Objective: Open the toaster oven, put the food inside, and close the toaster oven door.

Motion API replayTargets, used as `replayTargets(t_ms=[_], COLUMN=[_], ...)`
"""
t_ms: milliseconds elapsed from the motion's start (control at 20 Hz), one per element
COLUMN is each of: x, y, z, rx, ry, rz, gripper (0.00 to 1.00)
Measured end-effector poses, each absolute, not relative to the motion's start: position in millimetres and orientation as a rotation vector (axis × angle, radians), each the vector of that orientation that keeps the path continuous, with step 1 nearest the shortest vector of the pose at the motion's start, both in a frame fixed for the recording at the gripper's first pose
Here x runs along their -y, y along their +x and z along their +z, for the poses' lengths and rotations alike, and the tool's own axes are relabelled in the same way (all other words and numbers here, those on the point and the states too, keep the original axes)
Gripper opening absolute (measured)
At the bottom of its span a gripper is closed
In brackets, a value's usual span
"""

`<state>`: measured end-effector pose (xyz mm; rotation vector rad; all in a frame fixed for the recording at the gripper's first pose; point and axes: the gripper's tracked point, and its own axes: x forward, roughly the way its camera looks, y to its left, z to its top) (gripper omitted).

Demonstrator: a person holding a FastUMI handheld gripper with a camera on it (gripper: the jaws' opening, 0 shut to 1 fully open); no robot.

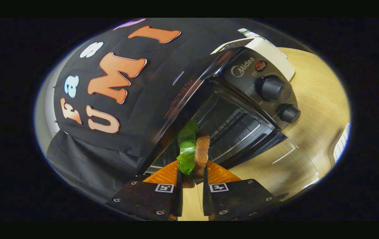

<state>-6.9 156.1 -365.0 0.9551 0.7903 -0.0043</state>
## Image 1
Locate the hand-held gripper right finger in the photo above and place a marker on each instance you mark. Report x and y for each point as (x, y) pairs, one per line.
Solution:
(206, 199)

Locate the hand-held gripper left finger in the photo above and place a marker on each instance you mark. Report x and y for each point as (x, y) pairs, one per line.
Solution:
(178, 199)

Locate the lettuce sandwich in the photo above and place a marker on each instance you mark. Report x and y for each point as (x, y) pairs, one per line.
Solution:
(202, 149)

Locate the black toaster oven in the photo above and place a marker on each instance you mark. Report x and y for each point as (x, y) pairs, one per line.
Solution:
(242, 83)

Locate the white pop-up toaster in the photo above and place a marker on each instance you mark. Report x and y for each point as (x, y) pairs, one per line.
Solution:
(275, 56)

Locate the black backdrop cloth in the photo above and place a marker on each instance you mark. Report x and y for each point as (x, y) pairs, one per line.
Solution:
(156, 99)

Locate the white tray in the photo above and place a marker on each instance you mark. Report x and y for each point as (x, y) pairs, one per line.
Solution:
(342, 142)

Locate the white bottle with green label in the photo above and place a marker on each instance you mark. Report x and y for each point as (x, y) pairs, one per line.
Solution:
(245, 32)

